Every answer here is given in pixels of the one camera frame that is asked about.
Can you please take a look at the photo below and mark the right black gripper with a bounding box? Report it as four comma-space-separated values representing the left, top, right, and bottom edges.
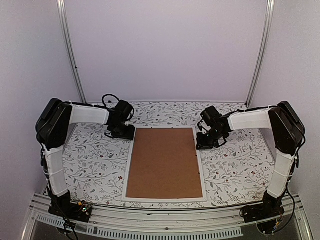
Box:
195, 128, 225, 151

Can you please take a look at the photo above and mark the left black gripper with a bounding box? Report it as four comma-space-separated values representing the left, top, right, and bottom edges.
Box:
111, 121, 136, 141

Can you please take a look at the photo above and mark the brown frame backing board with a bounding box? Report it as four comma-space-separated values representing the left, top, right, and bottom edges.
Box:
126, 128, 204, 200

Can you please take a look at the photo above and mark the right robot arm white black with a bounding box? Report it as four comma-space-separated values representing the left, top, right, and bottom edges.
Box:
196, 101, 306, 218

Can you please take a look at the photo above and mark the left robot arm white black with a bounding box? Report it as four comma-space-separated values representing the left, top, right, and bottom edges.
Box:
35, 98, 136, 217

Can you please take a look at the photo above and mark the floral patterned table mat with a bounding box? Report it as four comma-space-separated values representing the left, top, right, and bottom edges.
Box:
44, 100, 282, 210

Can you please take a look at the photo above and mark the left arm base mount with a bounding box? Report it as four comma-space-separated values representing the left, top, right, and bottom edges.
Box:
48, 197, 92, 223

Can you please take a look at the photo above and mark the front aluminium rail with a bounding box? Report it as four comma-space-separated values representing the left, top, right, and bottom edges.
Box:
21, 194, 314, 240

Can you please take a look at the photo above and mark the left black cable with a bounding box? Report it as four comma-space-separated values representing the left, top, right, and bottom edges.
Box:
51, 192, 80, 240

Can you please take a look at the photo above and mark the black cable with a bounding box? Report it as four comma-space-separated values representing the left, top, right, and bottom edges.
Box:
51, 192, 80, 240
241, 187, 296, 232

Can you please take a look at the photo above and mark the right aluminium corner post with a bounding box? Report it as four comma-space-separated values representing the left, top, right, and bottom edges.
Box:
245, 0, 275, 107

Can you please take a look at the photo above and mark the aluminium corner post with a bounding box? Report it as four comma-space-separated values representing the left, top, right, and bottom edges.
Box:
245, 0, 275, 107
56, 0, 88, 104

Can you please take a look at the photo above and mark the right black cable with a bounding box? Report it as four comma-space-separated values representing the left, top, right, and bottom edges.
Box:
241, 187, 296, 232

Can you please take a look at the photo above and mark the left aluminium corner post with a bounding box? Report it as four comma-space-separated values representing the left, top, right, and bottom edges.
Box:
56, 0, 88, 104

